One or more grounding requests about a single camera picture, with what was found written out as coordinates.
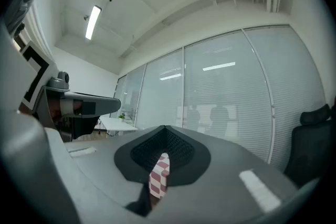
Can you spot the small potted plant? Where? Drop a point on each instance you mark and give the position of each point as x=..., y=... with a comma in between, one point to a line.
x=121, y=117

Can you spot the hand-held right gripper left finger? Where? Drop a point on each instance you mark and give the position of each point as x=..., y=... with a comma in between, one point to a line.
x=105, y=165

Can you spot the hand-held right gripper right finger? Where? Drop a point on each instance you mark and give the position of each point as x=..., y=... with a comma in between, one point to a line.
x=223, y=165

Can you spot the white desk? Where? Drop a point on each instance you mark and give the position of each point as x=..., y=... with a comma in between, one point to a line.
x=118, y=126

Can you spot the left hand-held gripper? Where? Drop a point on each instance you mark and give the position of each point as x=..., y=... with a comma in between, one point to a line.
x=39, y=70

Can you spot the black office chair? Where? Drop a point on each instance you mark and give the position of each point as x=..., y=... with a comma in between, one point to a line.
x=307, y=144

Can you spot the long ceiling light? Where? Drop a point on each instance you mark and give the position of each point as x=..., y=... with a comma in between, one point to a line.
x=93, y=22

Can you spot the small ceiling sensor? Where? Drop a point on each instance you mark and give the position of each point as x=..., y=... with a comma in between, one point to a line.
x=86, y=17

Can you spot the pink white checkered tablecloth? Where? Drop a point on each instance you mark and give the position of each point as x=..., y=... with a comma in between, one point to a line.
x=158, y=178

